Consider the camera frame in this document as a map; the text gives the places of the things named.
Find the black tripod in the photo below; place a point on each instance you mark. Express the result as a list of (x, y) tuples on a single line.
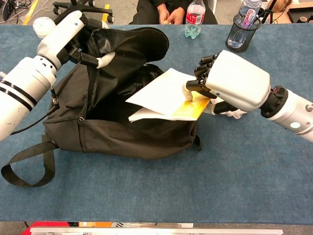
[(267, 11)]

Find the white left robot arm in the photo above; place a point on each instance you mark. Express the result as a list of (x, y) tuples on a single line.
[(22, 93)]

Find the red plastic object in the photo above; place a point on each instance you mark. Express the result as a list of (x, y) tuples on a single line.
[(46, 226)]

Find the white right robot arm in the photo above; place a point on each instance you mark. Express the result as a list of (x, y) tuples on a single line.
[(293, 115)]

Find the black mesh pen cup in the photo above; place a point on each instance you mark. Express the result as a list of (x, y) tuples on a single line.
[(242, 47)]

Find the aluminium profile rail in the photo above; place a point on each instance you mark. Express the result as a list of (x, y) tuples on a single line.
[(156, 231)]

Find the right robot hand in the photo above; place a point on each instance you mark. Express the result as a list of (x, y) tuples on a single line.
[(239, 78)]

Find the yellow white booklet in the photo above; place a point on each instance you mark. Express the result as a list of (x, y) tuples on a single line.
[(161, 90)]

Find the purple label clear water bottle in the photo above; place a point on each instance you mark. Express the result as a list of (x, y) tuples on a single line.
[(247, 9)]

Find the white jar with blue label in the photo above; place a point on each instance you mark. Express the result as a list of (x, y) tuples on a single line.
[(42, 27)]

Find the orange white box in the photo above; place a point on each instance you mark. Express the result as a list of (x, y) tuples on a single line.
[(97, 224)]

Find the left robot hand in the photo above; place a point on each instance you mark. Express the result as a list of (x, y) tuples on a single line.
[(61, 36)]

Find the seated person in black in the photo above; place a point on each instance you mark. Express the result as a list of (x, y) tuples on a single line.
[(149, 12)]

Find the red label plastic water bottle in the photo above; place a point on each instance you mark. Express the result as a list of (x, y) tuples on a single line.
[(194, 17)]

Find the black fabric backpack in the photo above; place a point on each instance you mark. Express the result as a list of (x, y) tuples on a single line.
[(122, 137)]

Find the black office chair base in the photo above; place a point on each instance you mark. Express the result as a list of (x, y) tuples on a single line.
[(97, 9)]

